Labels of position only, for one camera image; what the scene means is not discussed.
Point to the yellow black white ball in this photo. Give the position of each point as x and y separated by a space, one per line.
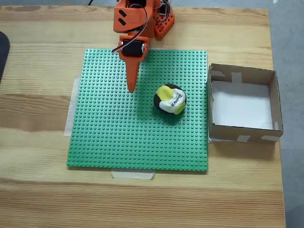
169 99

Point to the cardboard box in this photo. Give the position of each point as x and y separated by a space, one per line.
223 133

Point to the green studded baseplate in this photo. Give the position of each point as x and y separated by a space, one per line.
118 130

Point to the masking tape strip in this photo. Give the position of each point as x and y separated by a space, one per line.
133 175
70 114

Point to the white paper sheet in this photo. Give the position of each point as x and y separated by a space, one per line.
242 107

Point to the black rounded object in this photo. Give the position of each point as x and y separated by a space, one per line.
3 52

